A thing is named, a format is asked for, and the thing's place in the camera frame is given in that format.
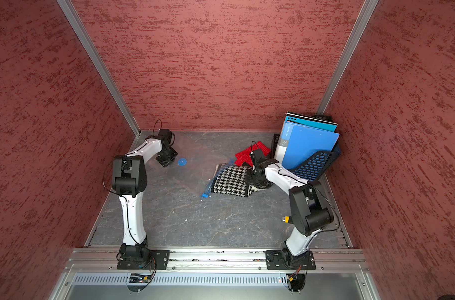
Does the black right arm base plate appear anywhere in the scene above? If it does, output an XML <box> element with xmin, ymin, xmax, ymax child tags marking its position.
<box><xmin>265</xmin><ymin>249</ymin><xmax>316</xmax><ymax>271</ymax></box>

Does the aluminium front frame rail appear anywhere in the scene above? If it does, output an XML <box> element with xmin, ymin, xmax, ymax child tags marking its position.
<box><xmin>63</xmin><ymin>247</ymin><xmax>371</xmax><ymax>274</ymax></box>

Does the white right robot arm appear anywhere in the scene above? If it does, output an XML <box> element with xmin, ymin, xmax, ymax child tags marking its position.
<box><xmin>246</xmin><ymin>149</ymin><xmax>334</xmax><ymax>258</ymax></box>

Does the black white houndstooth scarf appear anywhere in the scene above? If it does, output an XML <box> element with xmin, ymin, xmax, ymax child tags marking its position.
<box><xmin>210</xmin><ymin>164</ymin><xmax>266</xmax><ymax>198</ymax></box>

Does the aluminium corner post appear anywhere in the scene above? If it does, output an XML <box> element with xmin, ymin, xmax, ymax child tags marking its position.
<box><xmin>317</xmin><ymin>0</ymin><xmax>379</xmax><ymax>115</ymax></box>
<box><xmin>57</xmin><ymin>0</ymin><xmax>141</xmax><ymax>137</ymax></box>

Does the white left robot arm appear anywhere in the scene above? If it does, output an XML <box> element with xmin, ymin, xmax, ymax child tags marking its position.
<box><xmin>112</xmin><ymin>129</ymin><xmax>177</xmax><ymax>260</ymax></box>

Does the blue document folder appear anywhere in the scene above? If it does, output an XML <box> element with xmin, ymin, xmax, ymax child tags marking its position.
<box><xmin>274</xmin><ymin>121</ymin><xmax>339</xmax><ymax>170</ymax></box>

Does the dark blue mesh file rack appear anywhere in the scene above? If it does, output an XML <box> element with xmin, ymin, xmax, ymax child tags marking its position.
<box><xmin>272</xmin><ymin>133</ymin><xmax>341</xmax><ymax>182</ymax></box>

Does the right aluminium corner post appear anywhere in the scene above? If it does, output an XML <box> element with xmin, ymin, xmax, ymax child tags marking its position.
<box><xmin>317</xmin><ymin>0</ymin><xmax>379</xmax><ymax>115</ymax></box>

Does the red knitted scarf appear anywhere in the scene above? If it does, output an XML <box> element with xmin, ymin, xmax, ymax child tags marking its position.
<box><xmin>234</xmin><ymin>141</ymin><xmax>271</xmax><ymax>167</ymax></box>

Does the teal document folder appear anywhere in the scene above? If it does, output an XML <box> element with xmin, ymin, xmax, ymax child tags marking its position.
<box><xmin>285</xmin><ymin>112</ymin><xmax>337</xmax><ymax>132</ymax></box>

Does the blue round vacuum valve cap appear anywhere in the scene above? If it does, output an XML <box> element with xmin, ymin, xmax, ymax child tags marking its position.
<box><xmin>178</xmin><ymin>158</ymin><xmax>187</xmax><ymax>166</ymax></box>

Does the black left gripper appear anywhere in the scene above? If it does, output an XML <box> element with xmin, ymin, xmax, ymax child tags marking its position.
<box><xmin>156</xmin><ymin>146</ymin><xmax>179</xmax><ymax>166</ymax></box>

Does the left aluminium corner post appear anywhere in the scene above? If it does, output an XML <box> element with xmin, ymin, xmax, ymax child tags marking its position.
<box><xmin>57</xmin><ymin>0</ymin><xmax>141</xmax><ymax>137</ymax></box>

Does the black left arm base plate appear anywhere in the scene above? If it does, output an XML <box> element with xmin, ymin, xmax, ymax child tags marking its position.
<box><xmin>117</xmin><ymin>249</ymin><xmax>170</xmax><ymax>271</ymax></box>

